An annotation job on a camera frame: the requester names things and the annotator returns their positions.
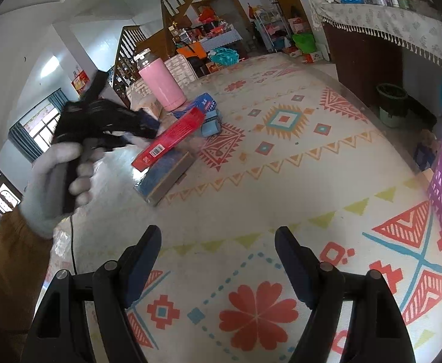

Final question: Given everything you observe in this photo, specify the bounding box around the pink thermos bottle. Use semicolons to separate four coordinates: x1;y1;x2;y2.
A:
136;48;187;110

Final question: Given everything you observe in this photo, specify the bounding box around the white tissue pack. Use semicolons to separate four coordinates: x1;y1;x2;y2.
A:
128;83;165;121

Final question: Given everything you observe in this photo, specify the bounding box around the light blue small carton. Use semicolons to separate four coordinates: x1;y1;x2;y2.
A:
201;115;222;137

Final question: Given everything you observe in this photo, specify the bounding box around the black cable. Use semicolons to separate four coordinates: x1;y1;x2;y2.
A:
69;215;80;275

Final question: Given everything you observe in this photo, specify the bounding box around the patterned white chair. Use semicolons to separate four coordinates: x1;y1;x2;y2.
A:
167;55;199;84

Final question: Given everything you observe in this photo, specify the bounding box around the green waste bin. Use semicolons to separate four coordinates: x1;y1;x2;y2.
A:
376;83;409;128

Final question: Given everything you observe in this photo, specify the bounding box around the leaf patterned sideboard cloth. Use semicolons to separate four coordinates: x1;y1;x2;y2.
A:
309;0;442;78

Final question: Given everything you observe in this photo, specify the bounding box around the dark wooden sideboard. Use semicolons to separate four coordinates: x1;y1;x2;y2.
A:
321;19;442;122

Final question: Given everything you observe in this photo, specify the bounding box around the person's left forearm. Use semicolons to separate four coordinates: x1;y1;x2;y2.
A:
0;208;61;363

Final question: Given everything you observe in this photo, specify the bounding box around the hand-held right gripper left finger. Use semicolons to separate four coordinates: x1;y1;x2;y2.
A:
26;225;162;363

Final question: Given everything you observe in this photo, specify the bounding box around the window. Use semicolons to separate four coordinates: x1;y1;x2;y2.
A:
9;89;74;159

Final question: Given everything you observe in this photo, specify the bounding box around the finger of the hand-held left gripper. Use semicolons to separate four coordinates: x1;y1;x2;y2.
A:
83;71;108;102
130;110;161;139

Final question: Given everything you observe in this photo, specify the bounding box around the green bag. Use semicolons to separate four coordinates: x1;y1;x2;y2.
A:
292;33;316;54

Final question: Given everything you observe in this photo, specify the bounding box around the red wall calendar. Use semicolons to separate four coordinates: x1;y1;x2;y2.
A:
71;70;89;95

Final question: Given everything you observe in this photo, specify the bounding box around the long red box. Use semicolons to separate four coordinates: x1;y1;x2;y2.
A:
131;106;205;172

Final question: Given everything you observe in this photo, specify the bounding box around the white storage rack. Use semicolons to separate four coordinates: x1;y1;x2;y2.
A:
253;8;293;54

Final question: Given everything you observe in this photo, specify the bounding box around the teal bag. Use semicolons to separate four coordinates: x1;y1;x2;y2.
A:
209;47;240;65

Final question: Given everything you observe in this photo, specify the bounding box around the dark flat box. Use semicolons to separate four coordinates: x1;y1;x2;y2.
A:
135;149;198;207

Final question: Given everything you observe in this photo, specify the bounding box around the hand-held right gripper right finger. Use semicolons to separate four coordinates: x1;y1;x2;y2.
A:
275;226;416;363

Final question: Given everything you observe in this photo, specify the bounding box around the wooden staircase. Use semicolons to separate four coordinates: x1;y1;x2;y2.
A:
109;0;203;110

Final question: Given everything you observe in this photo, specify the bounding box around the person's left hand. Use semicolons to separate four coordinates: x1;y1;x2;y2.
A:
18;144;106;239

